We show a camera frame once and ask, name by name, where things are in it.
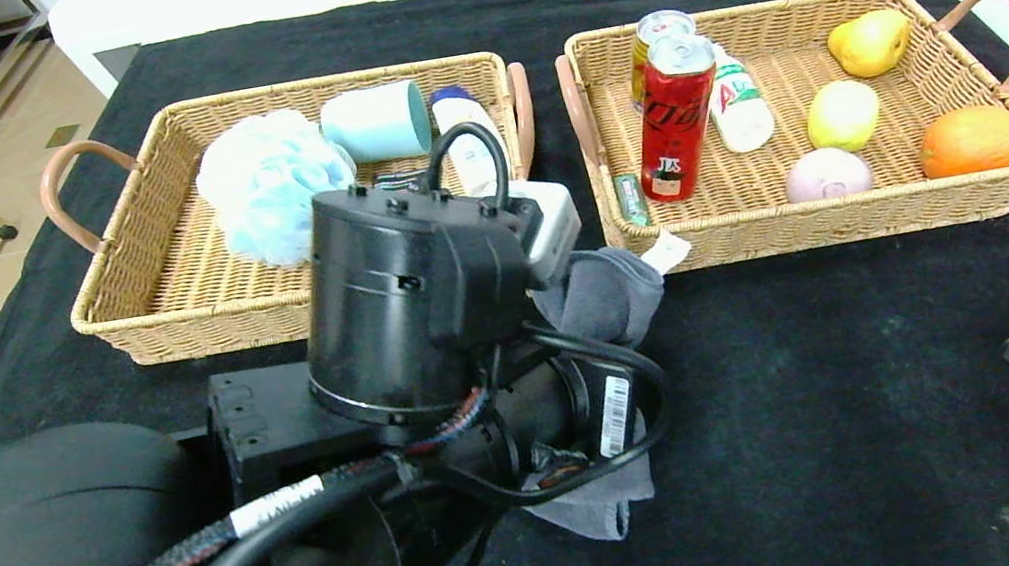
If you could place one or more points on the grey towel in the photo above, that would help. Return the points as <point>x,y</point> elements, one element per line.
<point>603,298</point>

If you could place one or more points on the white AD milk bottle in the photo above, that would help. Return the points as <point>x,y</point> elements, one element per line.
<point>747,118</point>

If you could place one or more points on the orange fruit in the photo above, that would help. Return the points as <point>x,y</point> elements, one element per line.
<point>970,140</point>

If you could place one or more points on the yellow pear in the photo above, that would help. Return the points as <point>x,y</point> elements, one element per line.
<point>871,43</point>

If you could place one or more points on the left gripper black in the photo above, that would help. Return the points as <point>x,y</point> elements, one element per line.
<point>617,413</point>

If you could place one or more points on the white lotion bottle blue cap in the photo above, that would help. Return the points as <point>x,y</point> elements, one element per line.
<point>456,106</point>

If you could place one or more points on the pale blue cup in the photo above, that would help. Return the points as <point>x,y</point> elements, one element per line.
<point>378,123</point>

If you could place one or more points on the blue mesh bath sponge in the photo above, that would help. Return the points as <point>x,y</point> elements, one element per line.
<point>268,194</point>

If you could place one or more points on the red cola can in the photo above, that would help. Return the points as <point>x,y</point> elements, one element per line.
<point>676,119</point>

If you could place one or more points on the black face wash tube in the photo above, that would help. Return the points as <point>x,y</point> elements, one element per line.
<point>397,181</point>

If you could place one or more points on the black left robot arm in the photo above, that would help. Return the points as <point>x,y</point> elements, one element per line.
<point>404,289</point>

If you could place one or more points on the black table cloth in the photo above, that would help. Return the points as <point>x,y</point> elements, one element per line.
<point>848,471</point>

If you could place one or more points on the yellow lemon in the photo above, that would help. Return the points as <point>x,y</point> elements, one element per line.
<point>842,115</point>

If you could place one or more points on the gold energy drink can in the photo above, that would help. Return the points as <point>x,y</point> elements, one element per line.
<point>648,27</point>

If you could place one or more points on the brass floor socket plate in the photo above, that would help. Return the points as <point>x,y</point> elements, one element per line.
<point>60,135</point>

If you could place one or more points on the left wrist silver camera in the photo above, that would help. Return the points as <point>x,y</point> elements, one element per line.
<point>551,225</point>

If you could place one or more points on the woven wicker basket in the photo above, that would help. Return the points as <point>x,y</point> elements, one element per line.
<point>859,217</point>
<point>159,277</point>

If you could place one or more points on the pink egg-shaped food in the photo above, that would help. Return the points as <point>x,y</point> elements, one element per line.
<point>829,174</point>

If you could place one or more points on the small green tube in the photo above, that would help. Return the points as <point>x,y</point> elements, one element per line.
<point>631,200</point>

